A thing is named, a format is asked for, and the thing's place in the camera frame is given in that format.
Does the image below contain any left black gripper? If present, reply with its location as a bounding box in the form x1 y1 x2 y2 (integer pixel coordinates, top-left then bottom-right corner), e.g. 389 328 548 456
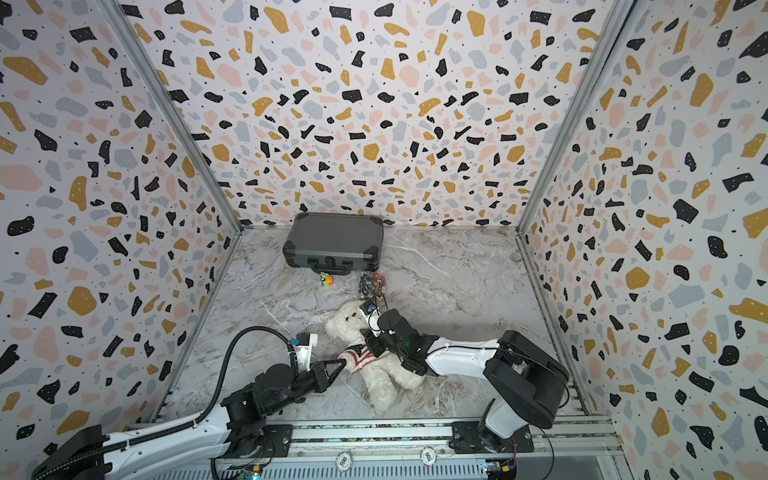
270 358 350 417

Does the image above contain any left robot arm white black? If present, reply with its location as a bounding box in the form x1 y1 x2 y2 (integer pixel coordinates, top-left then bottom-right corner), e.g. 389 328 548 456
31 359 346 479

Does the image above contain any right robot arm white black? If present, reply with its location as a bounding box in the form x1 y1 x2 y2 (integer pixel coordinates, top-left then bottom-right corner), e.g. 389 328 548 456
361 309 570 453

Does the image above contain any bag of toy bricks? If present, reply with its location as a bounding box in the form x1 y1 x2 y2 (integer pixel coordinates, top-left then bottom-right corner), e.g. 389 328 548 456
358 271 386 302

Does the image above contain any small green orange toy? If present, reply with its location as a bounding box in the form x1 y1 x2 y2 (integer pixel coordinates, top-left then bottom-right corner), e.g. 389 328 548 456
320 272 334 287

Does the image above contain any dark grey hard case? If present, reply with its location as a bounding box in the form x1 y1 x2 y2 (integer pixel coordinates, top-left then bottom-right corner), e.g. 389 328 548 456
282 212 384 276

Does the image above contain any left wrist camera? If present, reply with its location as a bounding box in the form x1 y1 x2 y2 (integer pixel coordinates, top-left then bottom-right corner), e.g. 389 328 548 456
291 333 318 372

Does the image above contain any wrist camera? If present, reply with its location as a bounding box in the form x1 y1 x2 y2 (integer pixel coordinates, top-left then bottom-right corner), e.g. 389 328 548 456
360 299 381 337
291 333 318 372

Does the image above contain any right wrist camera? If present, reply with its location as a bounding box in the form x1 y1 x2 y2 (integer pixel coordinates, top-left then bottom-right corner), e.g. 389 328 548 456
360 299 381 337

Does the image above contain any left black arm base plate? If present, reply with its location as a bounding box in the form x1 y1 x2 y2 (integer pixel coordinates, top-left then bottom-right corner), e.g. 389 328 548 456
225 424 294 459

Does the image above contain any black corrugated cable conduit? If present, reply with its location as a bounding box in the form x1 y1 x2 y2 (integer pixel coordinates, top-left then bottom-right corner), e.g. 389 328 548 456
29 325 301 480

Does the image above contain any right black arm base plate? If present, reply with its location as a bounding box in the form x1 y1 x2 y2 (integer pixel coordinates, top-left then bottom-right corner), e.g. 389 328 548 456
448 420 534 454

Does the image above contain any aluminium mounting rail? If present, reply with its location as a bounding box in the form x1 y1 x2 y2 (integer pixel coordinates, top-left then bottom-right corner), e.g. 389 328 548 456
149 417 625 480

